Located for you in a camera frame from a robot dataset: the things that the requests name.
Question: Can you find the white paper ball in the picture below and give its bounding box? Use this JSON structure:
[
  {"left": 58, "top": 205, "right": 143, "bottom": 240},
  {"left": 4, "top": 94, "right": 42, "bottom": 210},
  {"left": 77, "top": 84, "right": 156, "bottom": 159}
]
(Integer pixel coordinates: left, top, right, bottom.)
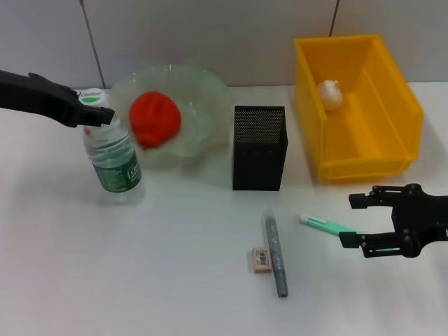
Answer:
[{"left": 316, "top": 79, "right": 344, "bottom": 112}]

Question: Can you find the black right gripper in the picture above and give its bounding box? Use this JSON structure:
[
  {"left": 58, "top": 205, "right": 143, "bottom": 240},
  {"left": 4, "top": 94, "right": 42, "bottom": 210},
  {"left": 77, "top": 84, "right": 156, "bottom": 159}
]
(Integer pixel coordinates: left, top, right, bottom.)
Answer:
[{"left": 339, "top": 183, "right": 448, "bottom": 259}]

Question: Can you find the clear water bottle green label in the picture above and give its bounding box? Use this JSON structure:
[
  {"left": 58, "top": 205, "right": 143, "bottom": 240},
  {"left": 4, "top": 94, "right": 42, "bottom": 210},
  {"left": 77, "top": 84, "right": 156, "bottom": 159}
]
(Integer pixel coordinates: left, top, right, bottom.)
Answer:
[{"left": 77, "top": 87, "right": 146, "bottom": 204}]

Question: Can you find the yellow plastic bin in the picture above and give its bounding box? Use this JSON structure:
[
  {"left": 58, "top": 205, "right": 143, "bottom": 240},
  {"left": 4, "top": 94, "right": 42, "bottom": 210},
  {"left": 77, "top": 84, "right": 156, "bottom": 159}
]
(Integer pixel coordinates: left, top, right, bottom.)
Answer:
[{"left": 293, "top": 34, "right": 425, "bottom": 185}]

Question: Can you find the wavy clear glass fruit plate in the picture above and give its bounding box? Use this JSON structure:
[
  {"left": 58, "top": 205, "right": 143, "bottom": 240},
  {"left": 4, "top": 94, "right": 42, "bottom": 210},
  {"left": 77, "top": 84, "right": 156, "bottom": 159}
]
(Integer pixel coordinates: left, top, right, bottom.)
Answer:
[{"left": 111, "top": 63, "right": 236, "bottom": 172}]

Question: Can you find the grey pen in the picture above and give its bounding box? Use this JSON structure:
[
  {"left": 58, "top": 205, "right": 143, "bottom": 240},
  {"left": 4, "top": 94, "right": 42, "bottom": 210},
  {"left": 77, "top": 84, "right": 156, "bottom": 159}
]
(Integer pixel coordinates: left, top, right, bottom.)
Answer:
[{"left": 262, "top": 216, "right": 290, "bottom": 298}]

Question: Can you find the mint green pen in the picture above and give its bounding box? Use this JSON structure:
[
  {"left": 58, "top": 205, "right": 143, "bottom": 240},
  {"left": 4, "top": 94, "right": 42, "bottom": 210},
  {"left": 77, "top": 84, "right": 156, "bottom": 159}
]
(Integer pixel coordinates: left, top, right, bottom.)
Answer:
[{"left": 298, "top": 213, "right": 398, "bottom": 253}]

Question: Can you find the beige eraser with barcode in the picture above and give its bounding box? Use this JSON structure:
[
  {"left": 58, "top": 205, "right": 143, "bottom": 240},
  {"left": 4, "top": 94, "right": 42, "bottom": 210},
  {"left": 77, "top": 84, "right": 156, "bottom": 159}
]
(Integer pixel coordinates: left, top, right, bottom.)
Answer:
[{"left": 251, "top": 247, "right": 273, "bottom": 274}]

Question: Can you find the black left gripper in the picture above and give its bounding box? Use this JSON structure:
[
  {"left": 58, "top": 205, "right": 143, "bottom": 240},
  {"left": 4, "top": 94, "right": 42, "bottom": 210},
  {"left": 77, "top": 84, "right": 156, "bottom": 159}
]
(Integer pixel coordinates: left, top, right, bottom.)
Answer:
[{"left": 0, "top": 69, "right": 116, "bottom": 129}]

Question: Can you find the black mesh pen holder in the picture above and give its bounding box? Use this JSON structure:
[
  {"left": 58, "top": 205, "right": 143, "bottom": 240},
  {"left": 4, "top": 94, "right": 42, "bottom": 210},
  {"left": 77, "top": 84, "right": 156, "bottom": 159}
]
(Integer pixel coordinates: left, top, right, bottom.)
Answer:
[{"left": 232, "top": 105, "right": 289, "bottom": 192}]

